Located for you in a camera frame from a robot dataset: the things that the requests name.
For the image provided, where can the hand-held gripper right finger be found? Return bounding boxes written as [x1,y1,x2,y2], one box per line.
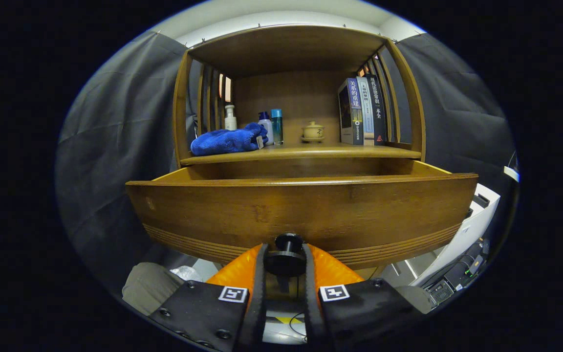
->
[303,243,433,352]

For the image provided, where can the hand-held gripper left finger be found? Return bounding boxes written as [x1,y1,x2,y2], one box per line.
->
[147,243,268,352]

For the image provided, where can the wooden drawer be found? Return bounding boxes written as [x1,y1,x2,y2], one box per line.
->
[125,160,479,294]

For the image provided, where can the wooden countertop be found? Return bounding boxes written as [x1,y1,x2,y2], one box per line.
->
[180,143,421,166]

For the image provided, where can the wooden cabinet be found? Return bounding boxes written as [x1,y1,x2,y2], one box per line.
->
[173,24,427,169]

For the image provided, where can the white plastic bag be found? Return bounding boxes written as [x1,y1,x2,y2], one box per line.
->
[170,265,204,283]

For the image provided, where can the person's leg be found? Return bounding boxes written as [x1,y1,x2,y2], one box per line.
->
[122,263,184,316]
[394,285,436,313]

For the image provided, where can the blue towel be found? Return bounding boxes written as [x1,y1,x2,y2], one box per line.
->
[190,122,268,156]

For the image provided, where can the white bottle with blue cap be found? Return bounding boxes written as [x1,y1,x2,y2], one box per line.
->
[257,111,274,146]

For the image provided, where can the teal bottle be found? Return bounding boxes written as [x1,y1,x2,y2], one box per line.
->
[270,109,284,145]

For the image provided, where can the beige lidded teacup with saucer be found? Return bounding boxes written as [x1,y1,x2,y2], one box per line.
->
[301,121,325,143]

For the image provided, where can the white box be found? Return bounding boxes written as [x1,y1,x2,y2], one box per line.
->
[409,183,501,286]

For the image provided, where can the blue spine book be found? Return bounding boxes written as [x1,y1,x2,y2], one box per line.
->
[338,78,364,146]

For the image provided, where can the black floor cable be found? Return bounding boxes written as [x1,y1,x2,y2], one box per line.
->
[289,312,307,339]

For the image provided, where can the black electronics box with cables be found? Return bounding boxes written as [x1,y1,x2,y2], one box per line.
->
[426,237,491,306]

